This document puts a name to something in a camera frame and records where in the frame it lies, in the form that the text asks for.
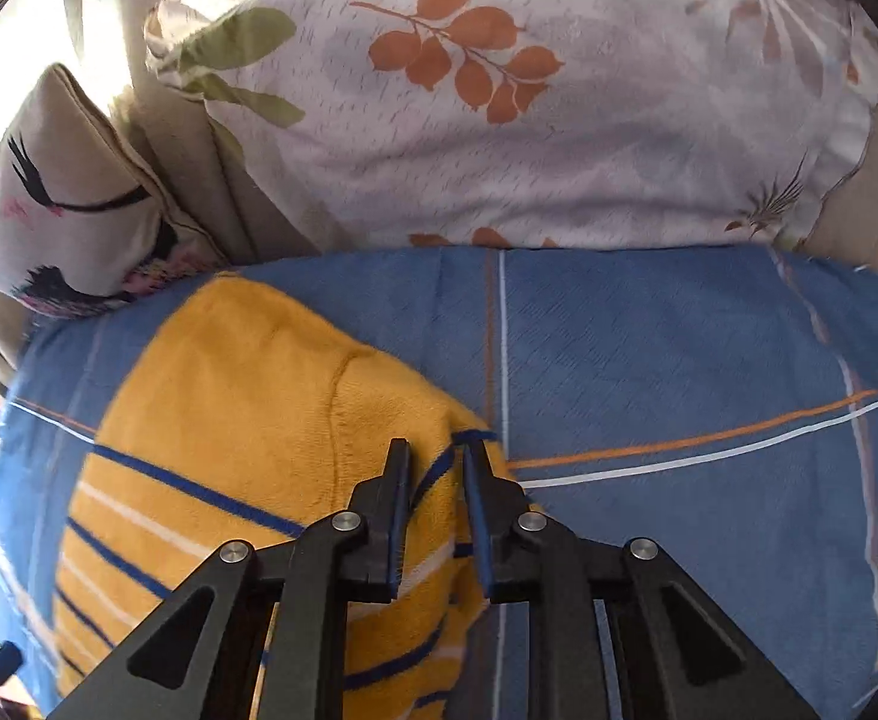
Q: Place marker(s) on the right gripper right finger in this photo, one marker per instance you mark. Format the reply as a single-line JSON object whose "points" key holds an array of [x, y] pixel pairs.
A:
{"points": [[613, 631]]}

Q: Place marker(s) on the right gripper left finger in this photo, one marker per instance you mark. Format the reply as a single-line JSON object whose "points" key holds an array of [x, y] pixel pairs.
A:
{"points": [[261, 633]]}

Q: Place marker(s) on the yellow striped knit sweater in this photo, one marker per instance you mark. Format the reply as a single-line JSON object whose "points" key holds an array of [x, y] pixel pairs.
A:
{"points": [[250, 417]]}

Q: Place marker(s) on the blue plaid bed sheet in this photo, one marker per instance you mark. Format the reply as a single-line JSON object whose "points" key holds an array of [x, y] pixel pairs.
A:
{"points": [[722, 402]]}

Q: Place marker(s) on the beige curtain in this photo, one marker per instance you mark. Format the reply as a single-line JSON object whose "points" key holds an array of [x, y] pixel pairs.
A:
{"points": [[174, 135]]}

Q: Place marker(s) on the cream bird print pillow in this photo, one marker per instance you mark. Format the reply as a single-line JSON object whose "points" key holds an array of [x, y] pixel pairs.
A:
{"points": [[85, 224]]}

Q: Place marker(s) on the white leaf print pillow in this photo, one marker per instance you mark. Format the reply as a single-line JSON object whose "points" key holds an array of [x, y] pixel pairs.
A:
{"points": [[583, 124]]}

